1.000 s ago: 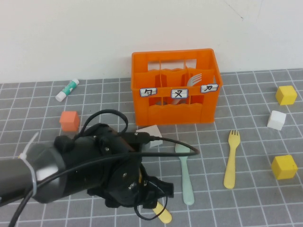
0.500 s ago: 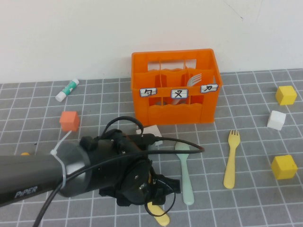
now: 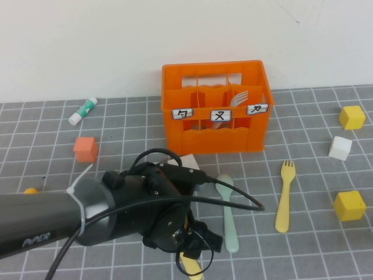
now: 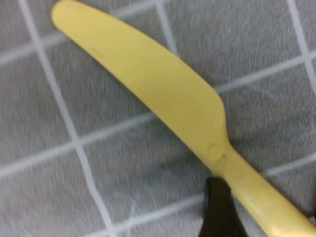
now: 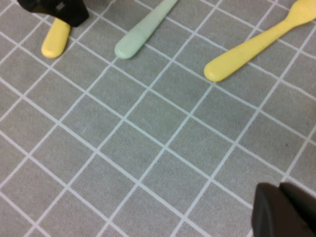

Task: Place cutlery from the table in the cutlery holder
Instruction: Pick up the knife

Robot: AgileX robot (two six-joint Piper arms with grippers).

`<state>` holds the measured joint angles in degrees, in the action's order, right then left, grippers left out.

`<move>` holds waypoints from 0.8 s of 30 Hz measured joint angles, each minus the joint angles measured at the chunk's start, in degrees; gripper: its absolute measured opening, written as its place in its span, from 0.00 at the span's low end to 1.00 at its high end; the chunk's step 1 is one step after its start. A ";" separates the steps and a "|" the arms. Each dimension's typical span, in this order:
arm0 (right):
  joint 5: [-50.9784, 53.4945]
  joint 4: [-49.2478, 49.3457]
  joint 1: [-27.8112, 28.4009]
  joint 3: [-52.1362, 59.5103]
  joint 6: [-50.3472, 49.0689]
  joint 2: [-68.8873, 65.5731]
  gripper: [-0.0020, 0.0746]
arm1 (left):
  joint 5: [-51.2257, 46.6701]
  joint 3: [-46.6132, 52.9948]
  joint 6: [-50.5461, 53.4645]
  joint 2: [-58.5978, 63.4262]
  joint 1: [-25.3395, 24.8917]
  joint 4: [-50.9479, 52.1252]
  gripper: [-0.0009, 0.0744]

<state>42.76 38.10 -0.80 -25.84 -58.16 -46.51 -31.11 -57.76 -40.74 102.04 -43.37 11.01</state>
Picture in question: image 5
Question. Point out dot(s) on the green plastic spoon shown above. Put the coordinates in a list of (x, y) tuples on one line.
[(140, 33)]

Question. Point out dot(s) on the yellow plastic knife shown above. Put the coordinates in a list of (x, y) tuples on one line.
[(55, 42)]

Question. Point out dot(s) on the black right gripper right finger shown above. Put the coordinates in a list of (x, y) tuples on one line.
[(301, 202)]

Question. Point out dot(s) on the yellow plastic fork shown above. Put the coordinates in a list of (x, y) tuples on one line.
[(247, 51)]

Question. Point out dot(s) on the grey grid tablecloth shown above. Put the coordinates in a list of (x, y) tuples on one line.
[(148, 135)]

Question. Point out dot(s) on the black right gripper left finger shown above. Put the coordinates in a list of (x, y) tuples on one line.
[(269, 214)]

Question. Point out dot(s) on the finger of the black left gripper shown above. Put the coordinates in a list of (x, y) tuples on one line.
[(64, 11)]

